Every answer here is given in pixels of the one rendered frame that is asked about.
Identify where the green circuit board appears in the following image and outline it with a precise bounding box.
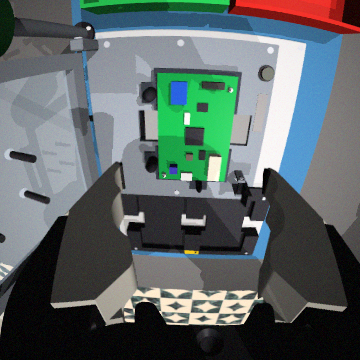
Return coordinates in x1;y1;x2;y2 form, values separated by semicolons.
157;73;238;182

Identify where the red bin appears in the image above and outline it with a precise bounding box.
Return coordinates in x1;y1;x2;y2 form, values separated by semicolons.
228;0;360;34

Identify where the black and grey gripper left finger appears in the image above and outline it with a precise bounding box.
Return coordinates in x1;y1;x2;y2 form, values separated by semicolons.
0;161;138;360

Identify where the green open-top bin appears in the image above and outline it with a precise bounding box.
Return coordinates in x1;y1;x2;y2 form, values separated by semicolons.
80;0;230;15

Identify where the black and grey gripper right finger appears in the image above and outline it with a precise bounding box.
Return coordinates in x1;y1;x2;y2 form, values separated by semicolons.
257;168;360;360

